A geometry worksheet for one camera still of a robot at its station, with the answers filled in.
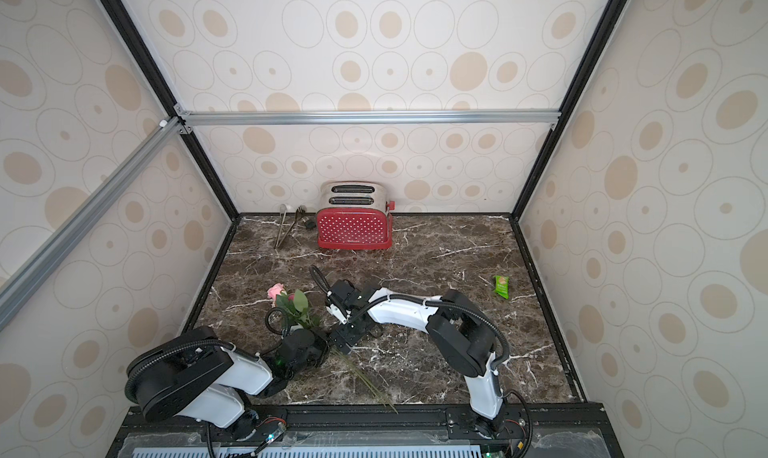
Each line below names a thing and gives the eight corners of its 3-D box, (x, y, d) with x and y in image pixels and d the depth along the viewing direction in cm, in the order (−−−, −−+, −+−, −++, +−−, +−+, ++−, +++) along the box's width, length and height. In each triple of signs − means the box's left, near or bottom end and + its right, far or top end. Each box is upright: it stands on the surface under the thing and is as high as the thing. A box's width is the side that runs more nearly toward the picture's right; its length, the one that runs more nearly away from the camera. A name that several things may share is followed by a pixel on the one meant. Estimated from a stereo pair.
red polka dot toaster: (324, 251, 111) (314, 216, 97) (330, 216, 123) (322, 180, 108) (393, 251, 111) (394, 216, 97) (393, 216, 123) (394, 180, 108)
